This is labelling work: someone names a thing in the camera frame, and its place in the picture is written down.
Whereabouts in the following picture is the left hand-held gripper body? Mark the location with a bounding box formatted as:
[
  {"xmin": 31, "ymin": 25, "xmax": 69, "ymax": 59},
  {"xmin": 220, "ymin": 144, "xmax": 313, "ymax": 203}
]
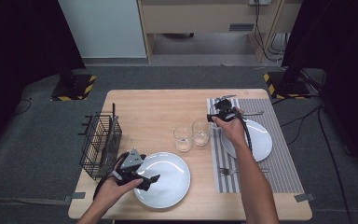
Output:
[{"xmin": 111, "ymin": 147, "xmax": 147, "ymax": 189}]

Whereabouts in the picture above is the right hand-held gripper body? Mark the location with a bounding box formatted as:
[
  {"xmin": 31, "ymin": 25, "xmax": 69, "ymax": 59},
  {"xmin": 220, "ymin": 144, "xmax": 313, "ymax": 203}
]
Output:
[{"xmin": 215, "ymin": 94, "xmax": 241, "ymax": 123}]

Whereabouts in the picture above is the white plate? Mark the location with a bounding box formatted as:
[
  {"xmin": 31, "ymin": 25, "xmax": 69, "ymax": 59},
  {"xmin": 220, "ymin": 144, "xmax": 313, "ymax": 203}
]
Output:
[
  {"xmin": 221, "ymin": 119, "xmax": 274, "ymax": 163},
  {"xmin": 133, "ymin": 151, "xmax": 192, "ymax": 210}
]

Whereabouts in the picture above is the steel table knife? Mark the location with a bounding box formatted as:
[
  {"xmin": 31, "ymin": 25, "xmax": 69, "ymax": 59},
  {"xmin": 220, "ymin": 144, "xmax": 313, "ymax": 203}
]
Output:
[{"xmin": 241, "ymin": 110, "xmax": 265, "ymax": 118}]

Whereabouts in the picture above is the black wire basket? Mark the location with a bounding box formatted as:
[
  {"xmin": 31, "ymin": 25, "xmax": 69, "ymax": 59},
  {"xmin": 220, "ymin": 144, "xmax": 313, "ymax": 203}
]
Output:
[{"xmin": 77, "ymin": 103, "xmax": 123, "ymax": 181}]

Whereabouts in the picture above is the steel fork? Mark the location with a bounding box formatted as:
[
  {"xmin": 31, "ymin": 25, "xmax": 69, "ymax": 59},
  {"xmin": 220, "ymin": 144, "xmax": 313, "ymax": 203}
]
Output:
[{"xmin": 218, "ymin": 166, "xmax": 270, "ymax": 176}]

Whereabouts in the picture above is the person's right hand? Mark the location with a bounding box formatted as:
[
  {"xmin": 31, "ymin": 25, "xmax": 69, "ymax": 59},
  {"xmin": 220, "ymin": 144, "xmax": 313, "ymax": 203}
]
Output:
[{"xmin": 211, "ymin": 106, "xmax": 249, "ymax": 147}]

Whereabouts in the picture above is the person's left hand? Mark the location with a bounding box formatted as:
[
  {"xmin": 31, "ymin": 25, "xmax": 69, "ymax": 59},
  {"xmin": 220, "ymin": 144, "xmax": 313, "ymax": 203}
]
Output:
[{"xmin": 93, "ymin": 176, "xmax": 145, "ymax": 217}]

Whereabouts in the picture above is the black yellow striped stand base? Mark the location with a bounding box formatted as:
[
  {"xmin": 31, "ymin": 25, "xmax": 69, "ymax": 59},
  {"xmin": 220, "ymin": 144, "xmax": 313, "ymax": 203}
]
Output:
[
  {"xmin": 263, "ymin": 71, "xmax": 311, "ymax": 101},
  {"xmin": 50, "ymin": 73, "xmax": 97, "ymax": 102}
]

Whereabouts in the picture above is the dark oval object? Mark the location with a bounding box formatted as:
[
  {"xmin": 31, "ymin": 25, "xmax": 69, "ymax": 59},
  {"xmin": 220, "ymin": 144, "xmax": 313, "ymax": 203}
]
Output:
[{"xmin": 161, "ymin": 32, "xmax": 196, "ymax": 40}]

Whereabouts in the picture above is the wooden desk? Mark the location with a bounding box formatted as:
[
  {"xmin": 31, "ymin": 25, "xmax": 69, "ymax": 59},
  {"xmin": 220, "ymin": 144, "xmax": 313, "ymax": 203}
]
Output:
[{"xmin": 136, "ymin": 0, "xmax": 304, "ymax": 64}]

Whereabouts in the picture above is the striped placemat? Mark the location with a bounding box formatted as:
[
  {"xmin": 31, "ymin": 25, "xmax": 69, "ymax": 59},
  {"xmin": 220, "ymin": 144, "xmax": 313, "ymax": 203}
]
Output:
[{"xmin": 206, "ymin": 97, "xmax": 306, "ymax": 194}]

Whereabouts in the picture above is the white power strip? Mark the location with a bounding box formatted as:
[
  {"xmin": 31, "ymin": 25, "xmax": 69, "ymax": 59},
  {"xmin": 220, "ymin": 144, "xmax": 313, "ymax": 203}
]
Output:
[{"xmin": 249, "ymin": 0, "xmax": 272, "ymax": 7}]

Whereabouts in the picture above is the black curtain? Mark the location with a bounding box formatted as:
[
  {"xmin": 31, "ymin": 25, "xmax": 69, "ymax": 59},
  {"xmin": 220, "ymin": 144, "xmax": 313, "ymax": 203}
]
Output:
[
  {"xmin": 0, "ymin": 0, "xmax": 87, "ymax": 157},
  {"xmin": 281, "ymin": 0, "xmax": 358, "ymax": 175}
]

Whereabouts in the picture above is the white panel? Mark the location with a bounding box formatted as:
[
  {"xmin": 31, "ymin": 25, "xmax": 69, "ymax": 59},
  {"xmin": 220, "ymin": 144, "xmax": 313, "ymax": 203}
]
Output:
[{"xmin": 57, "ymin": 0, "xmax": 147, "ymax": 59}]

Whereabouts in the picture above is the right hand-held gripper cable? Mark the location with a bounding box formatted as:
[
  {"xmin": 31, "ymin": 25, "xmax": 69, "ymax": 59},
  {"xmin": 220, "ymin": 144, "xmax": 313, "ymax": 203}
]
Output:
[{"xmin": 235, "ymin": 109, "xmax": 255, "ymax": 154}]

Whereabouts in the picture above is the hand-held gripper cable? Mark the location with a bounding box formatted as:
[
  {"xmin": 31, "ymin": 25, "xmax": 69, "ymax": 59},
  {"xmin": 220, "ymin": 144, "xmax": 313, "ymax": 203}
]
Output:
[
  {"xmin": 235, "ymin": 109, "xmax": 255, "ymax": 154},
  {"xmin": 92, "ymin": 151, "xmax": 130, "ymax": 201}
]

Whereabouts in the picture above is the left hand-held gripper cable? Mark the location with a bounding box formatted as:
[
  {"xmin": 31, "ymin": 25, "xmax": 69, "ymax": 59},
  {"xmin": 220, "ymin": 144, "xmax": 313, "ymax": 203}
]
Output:
[{"xmin": 92, "ymin": 151, "xmax": 130, "ymax": 201}]

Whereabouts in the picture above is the black floor cable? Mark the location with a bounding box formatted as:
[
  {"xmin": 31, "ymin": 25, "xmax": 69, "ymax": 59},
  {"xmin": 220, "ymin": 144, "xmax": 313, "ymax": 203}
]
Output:
[
  {"xmin": 316, "ymin": 105, "xmax": 353, "ymax": 224},
  {"xmin": 10, "ymin": 97, "xmax": 33, "ymax": 118},
  {"xmin": 287, "ymin": 115, "xmax": 309, "ymax": 147},
  {"xmin": 279, "ymin": 104, "xmax": 323, "ymax": 129}
]

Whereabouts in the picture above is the cable bundle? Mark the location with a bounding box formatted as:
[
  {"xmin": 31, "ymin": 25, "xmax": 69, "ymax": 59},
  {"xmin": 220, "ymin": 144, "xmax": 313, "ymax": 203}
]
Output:
[{"xmin": 268, "ymin": 32, "xmax": 291, "ymax": 70}]

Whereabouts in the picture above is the black hanging cable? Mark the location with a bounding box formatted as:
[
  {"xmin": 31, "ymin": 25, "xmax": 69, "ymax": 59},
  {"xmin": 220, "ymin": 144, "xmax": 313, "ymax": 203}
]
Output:
[{"xmin": 254, "ymin": 3, "xmax": 282, "ymax": 63}]

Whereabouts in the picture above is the grey floor strap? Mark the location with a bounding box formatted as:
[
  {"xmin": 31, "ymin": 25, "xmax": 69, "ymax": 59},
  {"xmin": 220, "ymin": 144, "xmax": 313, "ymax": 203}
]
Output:
[{"xmin": 0, "ymin": 196, "xmax": 73, "ymax": 206}]

